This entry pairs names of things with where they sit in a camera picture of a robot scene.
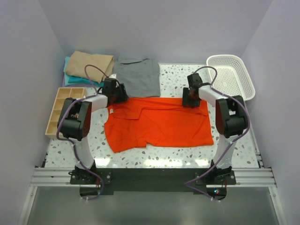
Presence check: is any orange t-shirt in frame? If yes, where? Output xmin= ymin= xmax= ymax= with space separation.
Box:
xmin=104 ymin=97 xmax=214 ymax=153

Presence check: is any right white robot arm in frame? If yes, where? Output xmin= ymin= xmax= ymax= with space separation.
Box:
xmin=182 ymin=73 xmax=250 ymax=184

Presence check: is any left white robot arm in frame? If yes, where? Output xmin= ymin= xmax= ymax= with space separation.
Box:
xmin=56 ymin=78 xmax=129 ymax=184

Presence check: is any grey folded t-shirt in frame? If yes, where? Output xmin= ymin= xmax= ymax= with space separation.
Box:
xmin=112 ymin=57 xmax=160 ymax=98

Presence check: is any white plastic basket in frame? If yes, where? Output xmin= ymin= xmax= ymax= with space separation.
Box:
xmin=206 ymin=54 xmax=255 ymax=101

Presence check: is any beige folded t-shirt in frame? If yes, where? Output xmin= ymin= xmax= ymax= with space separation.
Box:
xmin=65 ymin=51 xmax=114 ymax=83

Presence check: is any teal folded t-shirt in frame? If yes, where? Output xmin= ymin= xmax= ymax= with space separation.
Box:
xmin=63 ymin=57 xmax=106 ymax=87

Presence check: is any wooden compartment tray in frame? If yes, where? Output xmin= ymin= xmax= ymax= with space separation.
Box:
xmin=45 ymin=87 xmax=87 ymax=139

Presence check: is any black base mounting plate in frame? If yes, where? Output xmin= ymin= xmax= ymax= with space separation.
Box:
xmin=68 ymin=168 xmax=237 ymax=196

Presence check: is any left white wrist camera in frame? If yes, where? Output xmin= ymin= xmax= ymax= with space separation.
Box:
xmin=110 ymin=74 xmax=117 ymax=79

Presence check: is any aluminium rail frame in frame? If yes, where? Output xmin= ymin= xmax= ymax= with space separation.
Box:
xmin=23 ymin=103 xmax=279 ymax=225

